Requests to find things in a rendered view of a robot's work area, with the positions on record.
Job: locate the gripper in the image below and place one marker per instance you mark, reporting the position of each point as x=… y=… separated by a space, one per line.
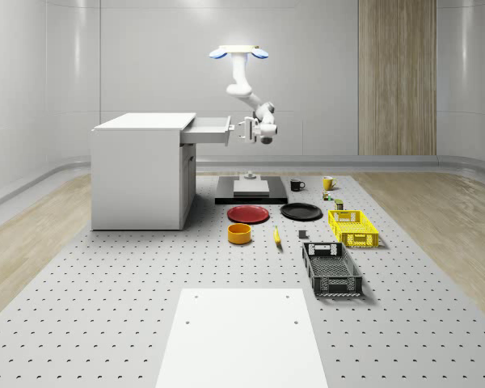
x=249 y=129

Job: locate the white drawer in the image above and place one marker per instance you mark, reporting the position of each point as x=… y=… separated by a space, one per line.
x=204 y=131

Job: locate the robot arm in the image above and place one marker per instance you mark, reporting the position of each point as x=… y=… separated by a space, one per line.
x=239 y=87

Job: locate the black stove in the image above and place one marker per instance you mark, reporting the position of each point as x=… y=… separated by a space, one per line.
x=226 y=194

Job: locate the black mug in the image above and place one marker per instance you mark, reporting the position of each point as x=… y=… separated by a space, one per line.
x=296 y=185

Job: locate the red plate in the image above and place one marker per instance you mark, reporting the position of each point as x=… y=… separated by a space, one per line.
x=248 y=214

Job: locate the yellow mug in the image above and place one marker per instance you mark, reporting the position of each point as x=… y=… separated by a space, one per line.
x=328 y=184

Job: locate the black plate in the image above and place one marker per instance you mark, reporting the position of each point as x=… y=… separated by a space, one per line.
x=301 y=212

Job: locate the puzzle cube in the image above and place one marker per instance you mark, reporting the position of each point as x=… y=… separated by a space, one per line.
x=327 y=196

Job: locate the yellow bowl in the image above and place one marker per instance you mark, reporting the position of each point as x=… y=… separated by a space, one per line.
x=239 y=236

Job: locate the banana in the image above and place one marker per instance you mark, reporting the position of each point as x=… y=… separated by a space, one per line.
x=277 y=236

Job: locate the flat-sided can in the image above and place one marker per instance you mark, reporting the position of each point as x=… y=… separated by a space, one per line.
x=338 y=205

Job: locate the grey cube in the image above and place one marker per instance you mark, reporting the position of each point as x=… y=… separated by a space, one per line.
x=303 y=234

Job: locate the white cabinet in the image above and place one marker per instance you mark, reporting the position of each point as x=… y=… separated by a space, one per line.
x=137 y=174

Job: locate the yellow basket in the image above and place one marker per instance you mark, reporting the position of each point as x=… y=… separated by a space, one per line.
x=353 y=238

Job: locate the dark grey basket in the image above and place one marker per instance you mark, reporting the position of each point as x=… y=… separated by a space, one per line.
x=333 y=268

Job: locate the white board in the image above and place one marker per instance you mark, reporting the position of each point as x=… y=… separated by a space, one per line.
x=242 y=339

